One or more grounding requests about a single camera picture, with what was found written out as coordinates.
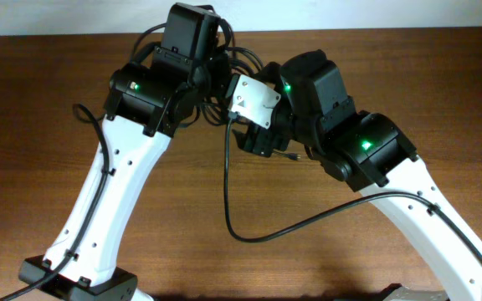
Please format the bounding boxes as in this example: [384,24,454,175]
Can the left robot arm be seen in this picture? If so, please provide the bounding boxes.
[19,3,231,300]

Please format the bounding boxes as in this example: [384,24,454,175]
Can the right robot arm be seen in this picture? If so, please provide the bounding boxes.
[226,50,482,300]

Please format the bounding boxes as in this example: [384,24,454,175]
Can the left camera black cable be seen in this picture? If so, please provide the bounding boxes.
[0,103,116,301]

